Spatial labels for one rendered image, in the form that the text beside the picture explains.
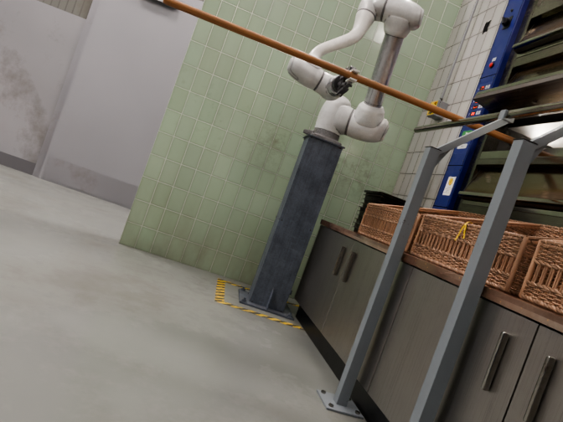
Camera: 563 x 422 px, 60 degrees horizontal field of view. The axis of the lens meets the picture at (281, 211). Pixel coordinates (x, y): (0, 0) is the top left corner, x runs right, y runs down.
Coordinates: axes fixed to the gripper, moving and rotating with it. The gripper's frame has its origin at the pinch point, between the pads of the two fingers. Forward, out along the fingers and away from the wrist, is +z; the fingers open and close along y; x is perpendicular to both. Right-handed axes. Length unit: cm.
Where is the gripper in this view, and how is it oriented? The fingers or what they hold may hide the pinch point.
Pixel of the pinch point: (352, 76)
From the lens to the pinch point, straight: 211.9
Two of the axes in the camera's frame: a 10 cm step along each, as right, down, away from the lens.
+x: -9.3, -3.3, -1.7
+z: 1.5, 0.8, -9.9
